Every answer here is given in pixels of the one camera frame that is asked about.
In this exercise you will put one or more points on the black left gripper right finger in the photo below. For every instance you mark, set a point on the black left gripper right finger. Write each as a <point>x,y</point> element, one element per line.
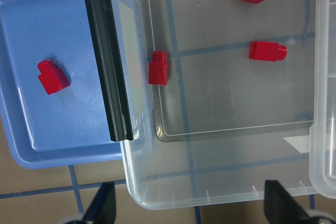
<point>280,207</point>

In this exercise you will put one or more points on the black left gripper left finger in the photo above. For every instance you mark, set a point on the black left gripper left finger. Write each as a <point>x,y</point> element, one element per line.
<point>103,208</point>

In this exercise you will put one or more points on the clear ribbed box lid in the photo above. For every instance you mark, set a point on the clear ribbed box lid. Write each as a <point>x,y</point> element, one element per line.
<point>322,132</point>

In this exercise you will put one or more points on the clear plastic storage box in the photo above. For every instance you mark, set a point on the clear plastic storage box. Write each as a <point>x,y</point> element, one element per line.
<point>223,124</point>

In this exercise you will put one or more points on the red block front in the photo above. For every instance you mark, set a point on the red block front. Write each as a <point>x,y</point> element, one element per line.
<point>267,51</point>

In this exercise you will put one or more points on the blue plastic tray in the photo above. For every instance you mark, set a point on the blue plastic tray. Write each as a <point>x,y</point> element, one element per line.
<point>51,101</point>

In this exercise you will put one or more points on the black box handle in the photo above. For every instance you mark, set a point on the black box handle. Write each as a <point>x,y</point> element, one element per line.
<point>110,70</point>

